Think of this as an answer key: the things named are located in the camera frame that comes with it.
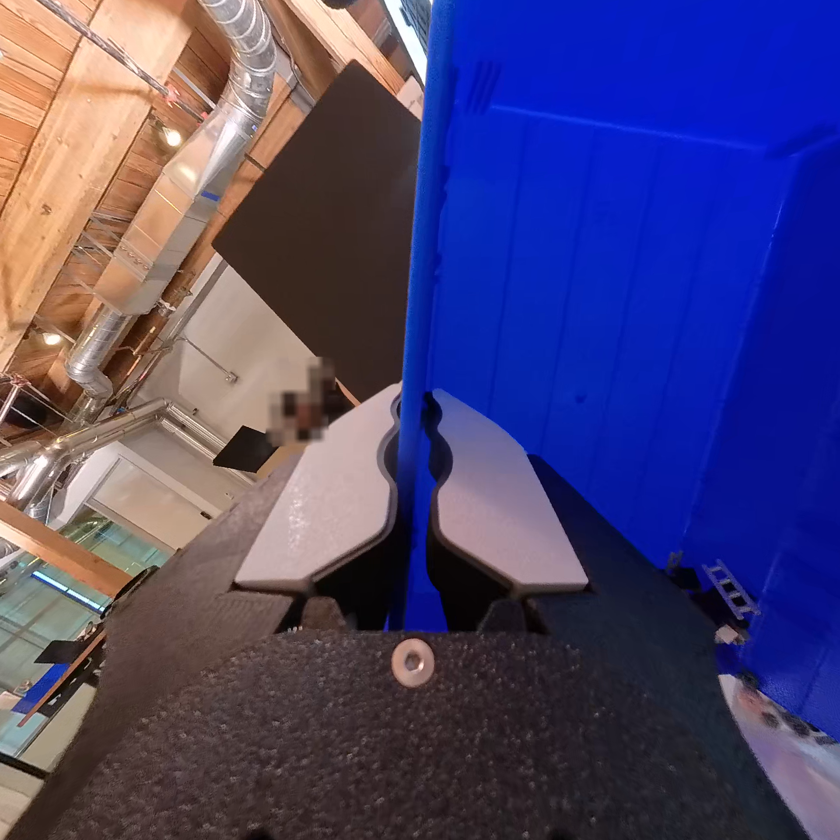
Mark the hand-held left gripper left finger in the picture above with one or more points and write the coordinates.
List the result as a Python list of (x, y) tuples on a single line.
[(321, 518)]

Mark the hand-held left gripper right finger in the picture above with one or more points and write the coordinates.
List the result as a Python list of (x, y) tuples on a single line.
[(505, 518)]

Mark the blue plastic bin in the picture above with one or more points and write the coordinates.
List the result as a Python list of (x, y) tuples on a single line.
[(623, 295)]

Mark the pile of loose lego pieces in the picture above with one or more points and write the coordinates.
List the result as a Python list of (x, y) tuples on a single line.
[(732, 590)]

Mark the small black ceiling panel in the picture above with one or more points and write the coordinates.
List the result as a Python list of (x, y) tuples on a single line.
[(246, 449)]

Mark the silver metal pipe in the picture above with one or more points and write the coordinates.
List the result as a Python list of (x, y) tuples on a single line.
[(79, 436)]

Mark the large black ceiling panel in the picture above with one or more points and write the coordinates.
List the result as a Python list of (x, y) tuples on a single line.
[(315, 229)]

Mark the ceiling spotlight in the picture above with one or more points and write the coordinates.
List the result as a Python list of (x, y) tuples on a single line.
[(172, 136), (51, 338)]

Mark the silver air duct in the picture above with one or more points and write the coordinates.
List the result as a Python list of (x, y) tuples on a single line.
[(197, 157)]

